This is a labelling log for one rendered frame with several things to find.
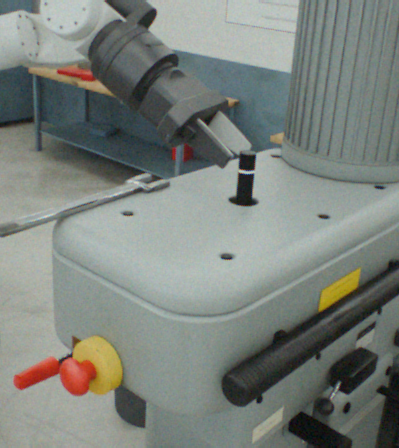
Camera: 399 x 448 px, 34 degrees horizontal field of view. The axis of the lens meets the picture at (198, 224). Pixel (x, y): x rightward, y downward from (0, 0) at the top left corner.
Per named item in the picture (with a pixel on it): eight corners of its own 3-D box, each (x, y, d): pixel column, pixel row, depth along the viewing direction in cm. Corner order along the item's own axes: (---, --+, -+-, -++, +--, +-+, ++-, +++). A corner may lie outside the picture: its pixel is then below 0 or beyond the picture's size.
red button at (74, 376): (79, 407, 66) (78, 374, 64) (54, 388, 68) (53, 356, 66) (104, 392, 68) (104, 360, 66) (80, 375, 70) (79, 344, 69)
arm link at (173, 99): (204, 143, 87) (140, 87, 89) (242, 86, 82) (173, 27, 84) (154, 167, 77) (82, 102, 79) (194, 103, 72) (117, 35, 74)
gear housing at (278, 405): (240, 471, 74) (248, 399, 70) (99, 375, 89) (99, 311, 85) (380, 354, 97) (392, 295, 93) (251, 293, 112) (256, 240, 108)
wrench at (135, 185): (7, 242, 65) (7, 234, 65) (-16, 230, 67) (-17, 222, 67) (169, 186, 83) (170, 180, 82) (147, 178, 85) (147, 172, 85)
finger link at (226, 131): (254, 142, 79) (216, 109, 80) (240, 161, 81) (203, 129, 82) (259, 139, 81) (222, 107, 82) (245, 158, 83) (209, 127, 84)
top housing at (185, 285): (193, 446, 63) (204, 301, 57) (32, 335, 79) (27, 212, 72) (410, 288, 96) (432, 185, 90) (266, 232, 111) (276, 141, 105)
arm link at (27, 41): (104, 34, 78) (3, 58, 81) (128, 53, 87) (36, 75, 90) (96, -18, 79) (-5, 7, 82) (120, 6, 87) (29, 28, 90)
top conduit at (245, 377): (246, 415, 61) (249, 384, 60) (212, 394, 64) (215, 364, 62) (442, 269, 93) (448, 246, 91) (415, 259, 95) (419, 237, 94)
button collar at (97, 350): (108, 406, 68) (109, 357, 65) (72, 380, 71) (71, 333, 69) (123, 397, 69) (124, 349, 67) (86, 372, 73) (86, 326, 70)
